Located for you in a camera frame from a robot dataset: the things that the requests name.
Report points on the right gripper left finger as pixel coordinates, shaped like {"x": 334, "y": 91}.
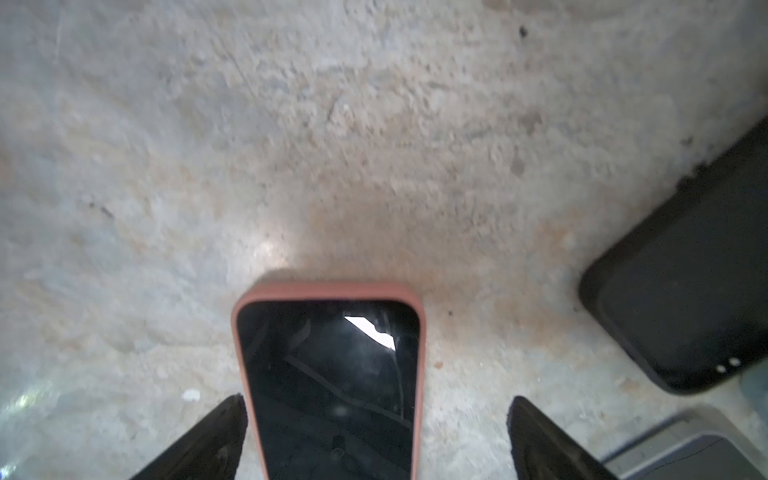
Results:
{"x": 211, "y": 449}

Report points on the pink phone case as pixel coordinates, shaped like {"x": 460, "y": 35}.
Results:
{"x": 329, "y": 292}

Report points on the purple-edged black phone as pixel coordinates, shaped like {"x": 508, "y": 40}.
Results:
{"x": 330, "y": 396}

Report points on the black phone case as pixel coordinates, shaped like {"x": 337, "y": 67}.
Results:
{"x": 684, "y": 293}

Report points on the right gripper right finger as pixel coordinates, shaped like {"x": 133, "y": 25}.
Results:
{"x": 541, "y": 450}

